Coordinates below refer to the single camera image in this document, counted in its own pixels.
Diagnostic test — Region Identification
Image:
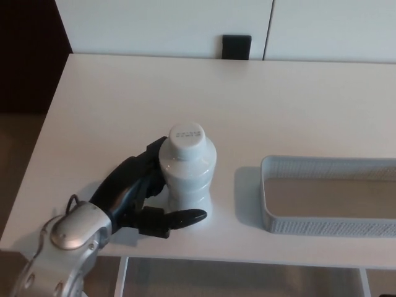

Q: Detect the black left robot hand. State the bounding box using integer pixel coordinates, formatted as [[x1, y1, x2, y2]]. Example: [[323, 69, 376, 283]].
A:
[[89, 136, 209, 239]]

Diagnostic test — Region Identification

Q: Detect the white plastic bottle with cap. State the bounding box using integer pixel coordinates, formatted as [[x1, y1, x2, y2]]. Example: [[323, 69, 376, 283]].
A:
[[157, 123, 217, 230]]

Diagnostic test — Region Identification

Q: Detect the white cabinet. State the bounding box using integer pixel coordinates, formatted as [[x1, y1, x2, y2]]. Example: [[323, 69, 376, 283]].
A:
[[54, 0, 396, 64]]

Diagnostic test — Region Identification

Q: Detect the grey perforated plastic basket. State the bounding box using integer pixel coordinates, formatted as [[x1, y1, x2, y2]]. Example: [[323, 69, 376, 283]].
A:
[[260, 154, 396, 238]]

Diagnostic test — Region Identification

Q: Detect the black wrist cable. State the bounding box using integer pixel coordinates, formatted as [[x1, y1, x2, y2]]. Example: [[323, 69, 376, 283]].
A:
[[66, 194, 91, 215]]

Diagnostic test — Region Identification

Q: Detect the black rectangular wall plate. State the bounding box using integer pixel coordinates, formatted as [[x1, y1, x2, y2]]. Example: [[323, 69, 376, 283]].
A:
[[222, 34, 252, 61]]

